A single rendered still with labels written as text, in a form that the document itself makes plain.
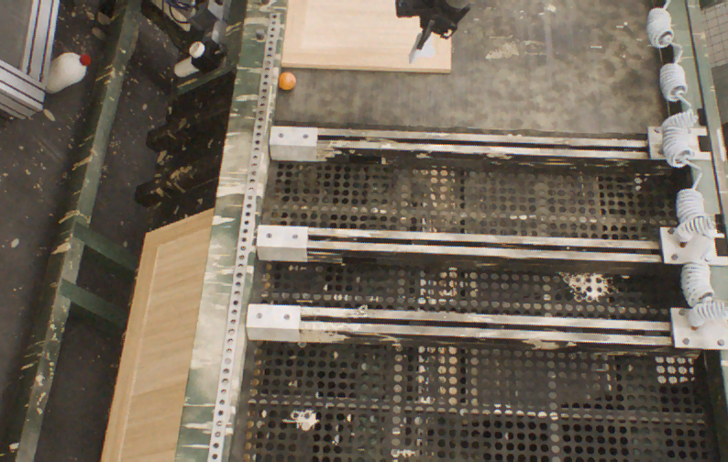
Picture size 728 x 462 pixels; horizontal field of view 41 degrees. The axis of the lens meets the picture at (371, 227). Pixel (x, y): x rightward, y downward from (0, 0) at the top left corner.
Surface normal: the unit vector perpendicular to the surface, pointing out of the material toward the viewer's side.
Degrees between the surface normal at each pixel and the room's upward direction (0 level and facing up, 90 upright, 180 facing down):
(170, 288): 90
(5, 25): 0
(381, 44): 55
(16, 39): 0
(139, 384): 90
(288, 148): 90
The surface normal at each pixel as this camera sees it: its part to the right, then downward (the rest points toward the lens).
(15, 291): 0.82, -0.27
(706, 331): 0.00, -0.53
